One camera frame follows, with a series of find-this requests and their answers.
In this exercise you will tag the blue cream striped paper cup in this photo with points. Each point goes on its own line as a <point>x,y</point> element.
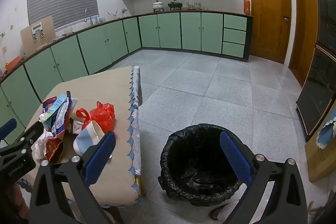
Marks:
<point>85,138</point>

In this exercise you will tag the blue cloth with white lace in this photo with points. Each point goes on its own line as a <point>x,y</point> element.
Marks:
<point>328,132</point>

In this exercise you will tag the waste bin with black liner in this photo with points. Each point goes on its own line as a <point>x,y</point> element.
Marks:
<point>194,161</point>

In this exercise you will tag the white plastic bracket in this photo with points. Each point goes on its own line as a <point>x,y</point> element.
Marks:
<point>37,31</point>

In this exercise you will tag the brown cardboard board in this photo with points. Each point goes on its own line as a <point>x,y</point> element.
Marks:
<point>47,35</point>

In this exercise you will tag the floral printed under cloth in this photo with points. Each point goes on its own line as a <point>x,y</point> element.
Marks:
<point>135,119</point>

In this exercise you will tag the green lower kitchen cabinets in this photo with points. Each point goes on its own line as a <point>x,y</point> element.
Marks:
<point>168,32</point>

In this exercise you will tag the black wok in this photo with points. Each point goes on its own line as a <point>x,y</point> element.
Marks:
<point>175,5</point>

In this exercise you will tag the table with beige cloth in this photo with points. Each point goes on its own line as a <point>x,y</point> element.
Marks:
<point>115,92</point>

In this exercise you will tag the metal sink faucet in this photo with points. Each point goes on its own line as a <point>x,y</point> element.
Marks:
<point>86,12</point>

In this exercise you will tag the brown cardboard box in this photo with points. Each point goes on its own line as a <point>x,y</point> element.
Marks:
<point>320,161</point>

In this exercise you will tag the red snack packet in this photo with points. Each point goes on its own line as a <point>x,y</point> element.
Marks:
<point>47,102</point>

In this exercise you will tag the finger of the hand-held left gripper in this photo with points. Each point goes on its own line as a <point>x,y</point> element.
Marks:
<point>32,134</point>
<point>8,126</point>

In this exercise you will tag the red thermos flask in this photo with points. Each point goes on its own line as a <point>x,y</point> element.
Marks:
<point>246,6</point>

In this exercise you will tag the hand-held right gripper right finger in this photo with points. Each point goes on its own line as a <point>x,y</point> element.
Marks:
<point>235,158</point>

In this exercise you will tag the red plastic bag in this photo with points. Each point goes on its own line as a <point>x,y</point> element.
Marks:
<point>101,115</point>

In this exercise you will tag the black folding screen panel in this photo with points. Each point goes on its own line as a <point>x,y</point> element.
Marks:
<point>317,87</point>

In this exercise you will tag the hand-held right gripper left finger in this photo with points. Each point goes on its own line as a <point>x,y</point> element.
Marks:
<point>99,158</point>

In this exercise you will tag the orange plastic basket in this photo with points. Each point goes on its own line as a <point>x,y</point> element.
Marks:
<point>12,65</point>

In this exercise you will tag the white plastic bag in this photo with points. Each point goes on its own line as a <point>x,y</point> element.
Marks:
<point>39,145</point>

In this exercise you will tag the blue snack packet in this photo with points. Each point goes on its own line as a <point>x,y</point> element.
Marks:
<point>56,106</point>

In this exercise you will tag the cluster of glass jars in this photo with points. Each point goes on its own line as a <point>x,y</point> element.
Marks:
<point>195,6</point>

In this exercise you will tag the person's left hand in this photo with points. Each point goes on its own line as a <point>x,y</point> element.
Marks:
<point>19,200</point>

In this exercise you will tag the white cooking pot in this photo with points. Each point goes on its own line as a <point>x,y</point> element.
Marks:
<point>158,6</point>

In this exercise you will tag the wooden door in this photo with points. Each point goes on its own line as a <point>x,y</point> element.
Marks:
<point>305,29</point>
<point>267,11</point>

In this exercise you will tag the red gold printed paper bowl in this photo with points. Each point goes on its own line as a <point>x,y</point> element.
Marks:
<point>52,148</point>

